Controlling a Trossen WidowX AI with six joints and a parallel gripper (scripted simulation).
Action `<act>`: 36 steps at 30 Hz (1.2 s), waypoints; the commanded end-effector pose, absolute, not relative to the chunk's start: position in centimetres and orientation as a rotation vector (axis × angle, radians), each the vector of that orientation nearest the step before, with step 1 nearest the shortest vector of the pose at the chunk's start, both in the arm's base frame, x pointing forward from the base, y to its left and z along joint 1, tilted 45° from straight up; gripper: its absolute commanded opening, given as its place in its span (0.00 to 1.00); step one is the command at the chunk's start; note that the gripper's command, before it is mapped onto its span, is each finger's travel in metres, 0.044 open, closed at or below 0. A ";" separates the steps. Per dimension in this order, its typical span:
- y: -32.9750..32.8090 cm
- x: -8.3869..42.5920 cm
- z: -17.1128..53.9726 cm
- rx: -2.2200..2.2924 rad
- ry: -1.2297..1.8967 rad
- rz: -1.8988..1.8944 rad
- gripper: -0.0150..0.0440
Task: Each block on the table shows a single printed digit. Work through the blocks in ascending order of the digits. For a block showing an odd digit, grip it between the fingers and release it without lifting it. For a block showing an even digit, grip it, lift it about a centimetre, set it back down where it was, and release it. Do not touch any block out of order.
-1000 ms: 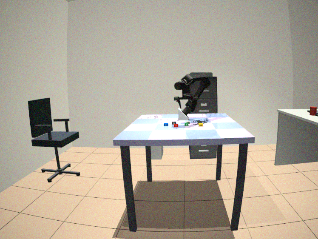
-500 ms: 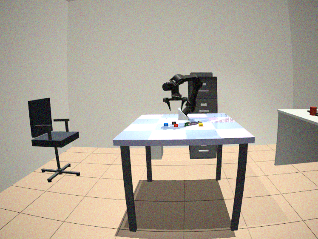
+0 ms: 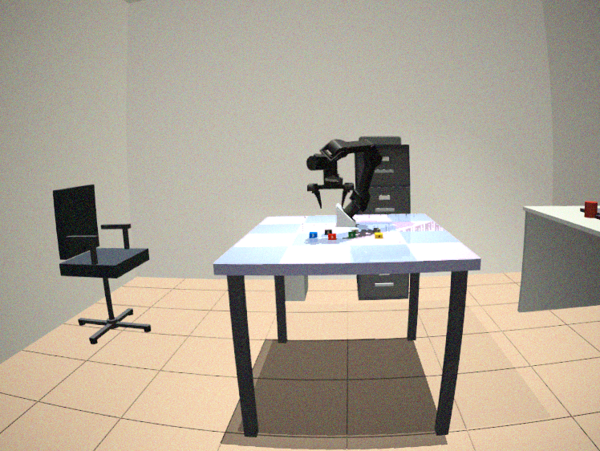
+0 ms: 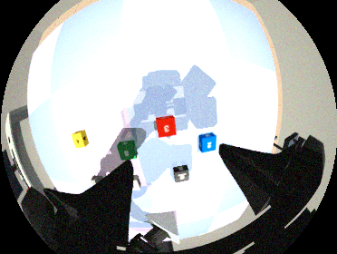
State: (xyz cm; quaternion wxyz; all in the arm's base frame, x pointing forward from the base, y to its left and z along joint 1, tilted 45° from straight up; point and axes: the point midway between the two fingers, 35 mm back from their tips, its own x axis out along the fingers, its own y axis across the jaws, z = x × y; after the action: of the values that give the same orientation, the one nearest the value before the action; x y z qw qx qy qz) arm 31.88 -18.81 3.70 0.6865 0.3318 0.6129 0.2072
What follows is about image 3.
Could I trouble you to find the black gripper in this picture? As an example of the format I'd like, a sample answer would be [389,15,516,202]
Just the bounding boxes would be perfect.
[307,169,355,208]

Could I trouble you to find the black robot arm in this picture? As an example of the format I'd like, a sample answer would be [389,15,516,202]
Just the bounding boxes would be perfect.
[306,139,383,220]

